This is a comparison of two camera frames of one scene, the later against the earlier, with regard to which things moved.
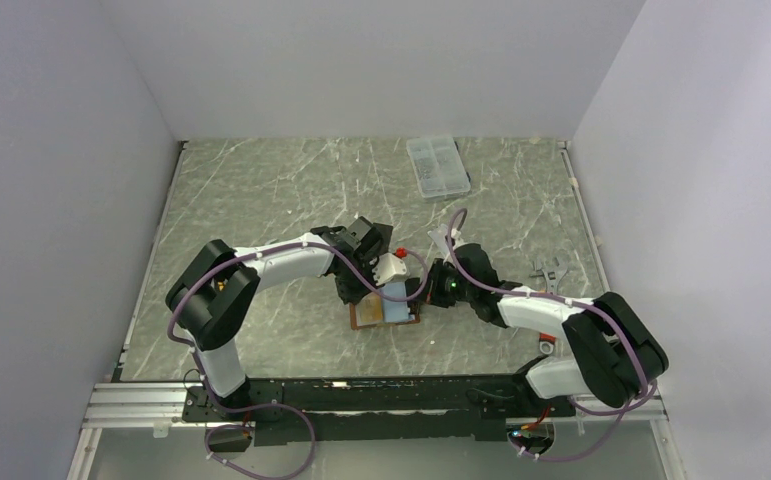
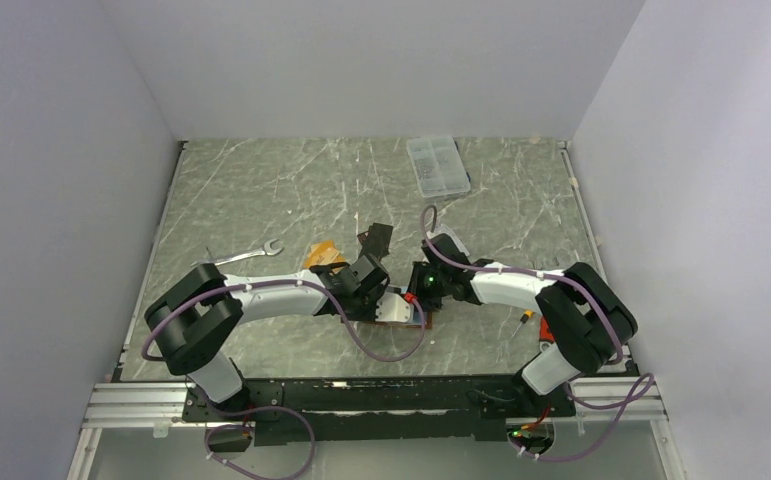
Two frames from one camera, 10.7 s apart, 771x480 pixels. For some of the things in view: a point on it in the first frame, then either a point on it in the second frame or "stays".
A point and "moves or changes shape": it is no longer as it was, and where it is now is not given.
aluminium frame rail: [162, 403] stays
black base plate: [377, 410] stays
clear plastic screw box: [438, 166] stays
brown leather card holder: [413, 308] moves or changes shape
